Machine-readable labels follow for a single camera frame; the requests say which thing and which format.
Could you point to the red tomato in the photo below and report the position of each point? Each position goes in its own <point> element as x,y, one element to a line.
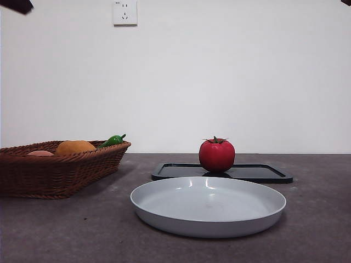
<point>216,156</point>

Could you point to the green pepper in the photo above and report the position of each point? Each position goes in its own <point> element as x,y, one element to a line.
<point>111,141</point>

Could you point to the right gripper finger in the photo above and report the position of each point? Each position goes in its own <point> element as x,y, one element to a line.
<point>347,1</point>

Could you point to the white wall socket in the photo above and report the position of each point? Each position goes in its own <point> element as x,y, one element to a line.
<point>125,13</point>

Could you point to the grey round plate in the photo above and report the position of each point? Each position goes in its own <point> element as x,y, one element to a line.
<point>208,208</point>

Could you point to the black flat tray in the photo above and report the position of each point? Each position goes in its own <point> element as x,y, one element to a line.
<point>263,174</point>

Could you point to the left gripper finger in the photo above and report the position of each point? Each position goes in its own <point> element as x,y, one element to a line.
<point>19,6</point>

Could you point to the orange round fruit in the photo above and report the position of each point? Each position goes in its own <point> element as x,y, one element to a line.
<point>74,147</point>

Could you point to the brown wicker basket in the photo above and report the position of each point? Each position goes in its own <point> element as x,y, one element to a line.
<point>55,175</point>

